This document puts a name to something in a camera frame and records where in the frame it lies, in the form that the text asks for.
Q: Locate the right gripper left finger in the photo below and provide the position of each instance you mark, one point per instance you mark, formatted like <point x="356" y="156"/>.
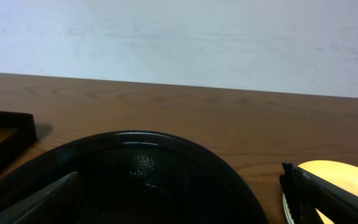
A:
<point x="59" y="202"/>

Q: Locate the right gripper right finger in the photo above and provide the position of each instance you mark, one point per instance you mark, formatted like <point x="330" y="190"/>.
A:
<point x="319" y="199"/>

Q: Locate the yellow plate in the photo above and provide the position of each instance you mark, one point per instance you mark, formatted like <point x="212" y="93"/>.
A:
<point x="346" y="177"/>

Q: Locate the black round tray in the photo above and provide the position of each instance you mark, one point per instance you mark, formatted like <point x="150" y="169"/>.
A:
<point x="140" y="177"/>

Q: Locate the black rectangular water tray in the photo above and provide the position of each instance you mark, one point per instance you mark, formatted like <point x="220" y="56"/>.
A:
<point x="17" y="133"/>

